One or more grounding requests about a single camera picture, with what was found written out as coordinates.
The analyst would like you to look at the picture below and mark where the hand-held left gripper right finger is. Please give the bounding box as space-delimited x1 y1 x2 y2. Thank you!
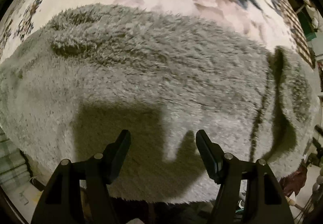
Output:
195 129 294 224

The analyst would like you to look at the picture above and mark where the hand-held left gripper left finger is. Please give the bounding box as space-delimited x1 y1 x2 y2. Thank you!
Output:
31 129 132 224

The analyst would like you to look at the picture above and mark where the grey fluffy blanket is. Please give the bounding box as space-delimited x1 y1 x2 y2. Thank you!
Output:
0 3 320 204

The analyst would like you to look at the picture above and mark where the dark reddish cloth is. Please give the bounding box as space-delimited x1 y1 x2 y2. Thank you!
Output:
280 165 308 198

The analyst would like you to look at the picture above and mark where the white puffy jacket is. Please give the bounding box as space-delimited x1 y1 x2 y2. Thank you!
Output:
301 0 318 28

